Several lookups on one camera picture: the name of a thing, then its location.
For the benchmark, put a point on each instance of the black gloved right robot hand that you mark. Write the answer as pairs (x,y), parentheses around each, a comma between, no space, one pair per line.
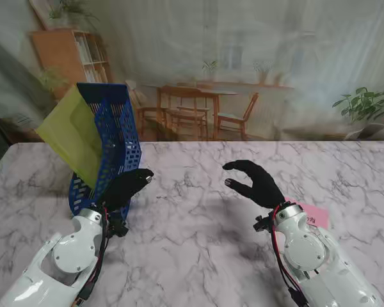
(264,185)

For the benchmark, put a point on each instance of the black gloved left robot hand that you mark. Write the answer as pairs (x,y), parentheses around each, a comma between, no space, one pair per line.
(124,188)

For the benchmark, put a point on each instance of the pink paper receipt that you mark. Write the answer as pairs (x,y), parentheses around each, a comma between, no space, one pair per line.
(316,214)

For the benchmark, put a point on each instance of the yellow-green translucent file folder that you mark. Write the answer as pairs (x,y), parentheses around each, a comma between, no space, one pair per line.
(67,128)

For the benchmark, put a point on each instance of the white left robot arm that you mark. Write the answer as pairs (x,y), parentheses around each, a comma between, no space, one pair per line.
(67,252)

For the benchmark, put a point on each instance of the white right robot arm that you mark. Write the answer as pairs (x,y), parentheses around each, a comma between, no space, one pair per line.
(307,249)

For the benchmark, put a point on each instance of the blue perforated plastic file rack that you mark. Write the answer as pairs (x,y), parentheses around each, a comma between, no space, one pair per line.
(128,134)

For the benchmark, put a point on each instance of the printed room scene backdrop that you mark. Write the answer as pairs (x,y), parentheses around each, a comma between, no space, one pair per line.
(211,48)

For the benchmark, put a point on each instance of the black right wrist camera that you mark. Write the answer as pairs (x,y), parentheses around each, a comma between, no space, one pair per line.
(263,224)

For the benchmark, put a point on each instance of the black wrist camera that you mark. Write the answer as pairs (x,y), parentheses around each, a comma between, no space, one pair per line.
(117,226)
(263,224)

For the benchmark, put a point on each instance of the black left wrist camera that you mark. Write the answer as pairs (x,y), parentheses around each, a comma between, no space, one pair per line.
(117,226)

